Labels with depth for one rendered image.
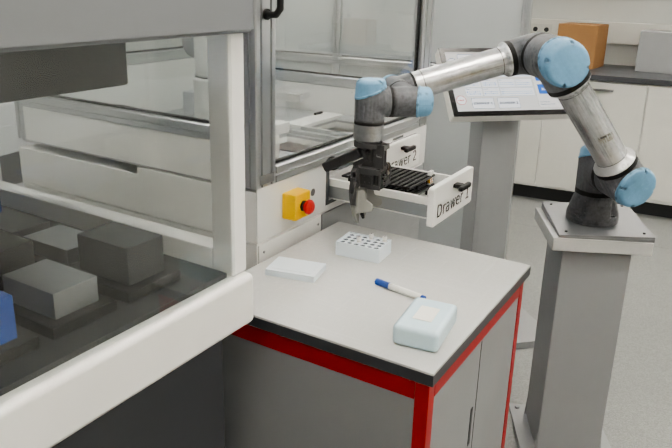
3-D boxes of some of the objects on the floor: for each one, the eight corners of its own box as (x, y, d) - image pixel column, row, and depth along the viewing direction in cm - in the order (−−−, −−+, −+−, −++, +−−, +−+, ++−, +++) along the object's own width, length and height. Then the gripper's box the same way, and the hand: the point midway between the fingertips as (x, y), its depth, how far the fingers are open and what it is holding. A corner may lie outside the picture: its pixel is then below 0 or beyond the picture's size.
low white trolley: (502, 505, 202) (531, 264, 179) (409, 679, 151) (433, 374, 128) (332, 436, 230) (338, 220, 207) (206, 562, 179) (196, 296, 156)
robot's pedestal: (593, 412, 246) (626, 210, 223) (618, 469, 218) (659, 244, 195) (508, 406, 249) (531, 206, 226) (522, 462, 220) (550, 238, 197)
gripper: (378, 147, 166) (374, 231, 172) (395, 139, 175) (391, 218, 182) (346, 143, 169) (343, 225, 176) (364, 135, 179) (361, 213, 185)
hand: (357, 215), depth 180 cm, fingers open, 3 cm apart
